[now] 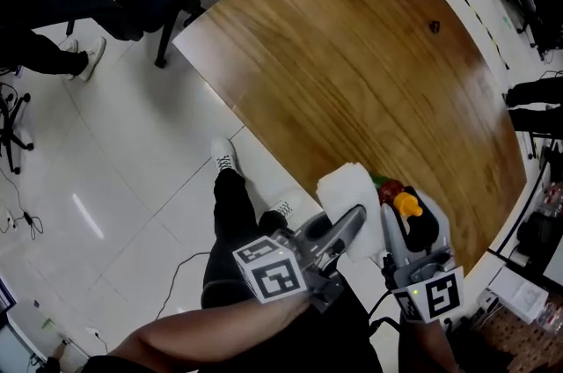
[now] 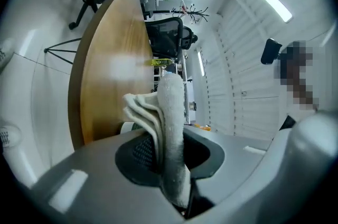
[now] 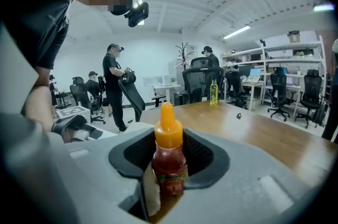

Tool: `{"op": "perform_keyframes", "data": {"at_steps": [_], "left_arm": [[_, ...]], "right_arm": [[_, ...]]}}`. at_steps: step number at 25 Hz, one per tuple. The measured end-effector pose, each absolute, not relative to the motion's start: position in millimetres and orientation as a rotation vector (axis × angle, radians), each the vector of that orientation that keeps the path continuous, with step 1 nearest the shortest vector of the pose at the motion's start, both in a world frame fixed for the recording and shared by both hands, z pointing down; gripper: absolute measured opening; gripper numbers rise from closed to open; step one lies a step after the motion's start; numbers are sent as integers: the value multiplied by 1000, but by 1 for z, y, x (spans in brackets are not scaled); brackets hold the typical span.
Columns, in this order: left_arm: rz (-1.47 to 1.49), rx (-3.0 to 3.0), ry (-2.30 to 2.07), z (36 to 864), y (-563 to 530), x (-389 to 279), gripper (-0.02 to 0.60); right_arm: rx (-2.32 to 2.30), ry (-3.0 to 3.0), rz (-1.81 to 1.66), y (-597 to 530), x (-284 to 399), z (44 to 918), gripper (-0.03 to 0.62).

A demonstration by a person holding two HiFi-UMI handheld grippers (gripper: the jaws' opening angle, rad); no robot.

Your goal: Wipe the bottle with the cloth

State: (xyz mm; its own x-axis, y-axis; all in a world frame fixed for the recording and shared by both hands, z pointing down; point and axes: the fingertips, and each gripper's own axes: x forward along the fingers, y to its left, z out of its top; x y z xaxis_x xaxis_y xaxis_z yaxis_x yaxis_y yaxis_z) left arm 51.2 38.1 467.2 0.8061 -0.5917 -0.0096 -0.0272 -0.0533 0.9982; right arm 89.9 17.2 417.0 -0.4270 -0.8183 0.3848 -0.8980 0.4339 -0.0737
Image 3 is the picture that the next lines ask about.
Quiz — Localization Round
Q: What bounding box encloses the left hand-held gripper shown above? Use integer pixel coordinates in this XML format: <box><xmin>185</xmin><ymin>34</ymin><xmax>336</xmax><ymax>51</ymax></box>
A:
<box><xmin>52</xmin><ymin>105</ymin><xmax>104</xmax><ymax>144</ymax></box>

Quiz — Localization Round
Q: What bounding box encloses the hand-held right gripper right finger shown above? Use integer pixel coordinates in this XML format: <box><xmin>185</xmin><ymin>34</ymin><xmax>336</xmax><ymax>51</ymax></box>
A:
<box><xmin>158</xmin><ymin>127</ymin><xmax>322</xmax><ymax>224</ymax></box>

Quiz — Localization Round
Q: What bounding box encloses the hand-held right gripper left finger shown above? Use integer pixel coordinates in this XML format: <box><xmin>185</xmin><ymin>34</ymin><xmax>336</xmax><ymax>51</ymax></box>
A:
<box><xmin>0</xmin><ymin>111</ymin><xmax>162</xmax><ymax>224</ymax></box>

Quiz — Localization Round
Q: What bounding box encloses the small orange-capped bottle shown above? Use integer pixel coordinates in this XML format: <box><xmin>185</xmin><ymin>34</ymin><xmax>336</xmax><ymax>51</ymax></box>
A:
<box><xmin>151</xmin><ymin>102</ymin><xmax>190</xmax><ymax>197</ymax></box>

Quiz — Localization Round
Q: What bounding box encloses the yellow oil bottle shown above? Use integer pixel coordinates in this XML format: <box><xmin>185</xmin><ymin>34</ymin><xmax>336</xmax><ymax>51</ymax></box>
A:
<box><xmin>209</xmin><ymin>79</ymin><xmax>220</xmax><ymax>106</ymax></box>

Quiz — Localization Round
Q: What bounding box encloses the person's left forearm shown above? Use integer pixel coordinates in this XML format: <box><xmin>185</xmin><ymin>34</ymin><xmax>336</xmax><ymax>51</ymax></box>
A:
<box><xmin>25</xmin><ymin>68</ymin><xmax>57</xmax><ymax>133</ymax></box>

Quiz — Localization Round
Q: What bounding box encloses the white desktop storage box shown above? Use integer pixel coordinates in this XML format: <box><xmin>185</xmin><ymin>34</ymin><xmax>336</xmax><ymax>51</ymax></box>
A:
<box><xmin>142</xmin><ymin>74</ymin><xmax>177</xmax><ymax>87</ymax></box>

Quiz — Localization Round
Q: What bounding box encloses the white black-legged desk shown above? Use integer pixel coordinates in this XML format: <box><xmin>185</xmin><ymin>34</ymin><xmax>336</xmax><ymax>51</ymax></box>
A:
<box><xmin>152</xmin><ymin>84</ymin><xmax>183</xmax><ymax>108</ymax></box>

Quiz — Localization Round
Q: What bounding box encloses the person's black clothing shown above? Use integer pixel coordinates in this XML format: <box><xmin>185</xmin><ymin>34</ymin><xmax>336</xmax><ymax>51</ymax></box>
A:
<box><xmin>0</xmin><ymin>0</ymin><xmax>73</xmax><ymax>78</ymax></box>

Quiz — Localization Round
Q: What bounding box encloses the wooden-top white-legged desk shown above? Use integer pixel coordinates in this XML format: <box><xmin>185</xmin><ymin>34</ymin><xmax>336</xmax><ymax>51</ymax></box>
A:
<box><xmin>241</xmin><ymin>80</ymin><xmax>265</xmax><ymax>112</ymax></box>

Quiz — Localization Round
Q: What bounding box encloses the black office chair with headrest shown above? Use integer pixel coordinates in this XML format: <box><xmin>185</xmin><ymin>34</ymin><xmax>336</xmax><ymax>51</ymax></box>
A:
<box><xmin>182</xmin><ymin>57</ymin><xmax>225</xmax><ymax>105</ymax></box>

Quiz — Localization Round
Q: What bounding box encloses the open laptop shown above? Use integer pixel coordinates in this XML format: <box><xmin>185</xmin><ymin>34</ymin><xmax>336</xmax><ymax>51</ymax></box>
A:
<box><xmin>249</xmin><ymin>68</ymin><xmax>261</xmax><ymax>83</ymax></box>

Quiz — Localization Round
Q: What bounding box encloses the white office desk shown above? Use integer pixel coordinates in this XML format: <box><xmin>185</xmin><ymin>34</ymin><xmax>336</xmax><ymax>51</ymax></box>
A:
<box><xmin>264</xmin><ymin>82</ymin><xmax>303</xmax><ymax>113</ymax></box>

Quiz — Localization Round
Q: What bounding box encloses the black coat rack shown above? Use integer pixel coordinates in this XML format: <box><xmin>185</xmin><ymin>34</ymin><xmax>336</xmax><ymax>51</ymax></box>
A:
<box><xmin>175</xmin><ymin>42</ymin><xmax>196</xmax><ymax>70</ymax></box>

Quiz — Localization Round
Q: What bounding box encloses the white shelving rack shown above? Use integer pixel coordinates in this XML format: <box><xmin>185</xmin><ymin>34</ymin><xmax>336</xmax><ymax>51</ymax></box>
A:
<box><xmin>220</xmin><ymin>35</ymin><xmax>328</xmax><ymax>102</ymax></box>

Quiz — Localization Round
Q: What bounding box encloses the ceiling tube light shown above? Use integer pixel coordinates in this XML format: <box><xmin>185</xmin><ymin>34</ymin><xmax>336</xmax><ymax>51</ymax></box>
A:
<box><xmin>223</xmin><ymin>24</ymin><xmax>251</xmax><ymax>40</ymax></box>
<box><xmin>313</xmin><ymin>3</ymin><xmax>335</xmax><ymax>12</ymax></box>

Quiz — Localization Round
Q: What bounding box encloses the cardboard box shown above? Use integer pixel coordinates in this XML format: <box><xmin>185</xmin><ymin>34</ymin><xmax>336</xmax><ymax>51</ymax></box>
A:
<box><xmin>287</xmin><ymin>30</ymin><xmax>301</xmax><ymax>44</ymax></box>

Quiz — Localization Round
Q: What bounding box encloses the black head-mounted camera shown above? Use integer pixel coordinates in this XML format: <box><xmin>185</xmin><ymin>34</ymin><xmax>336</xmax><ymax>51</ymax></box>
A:
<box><xmin>123</xmin><ymin>2</ymin><xmax>150</xmax><ymax>28</ymax></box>

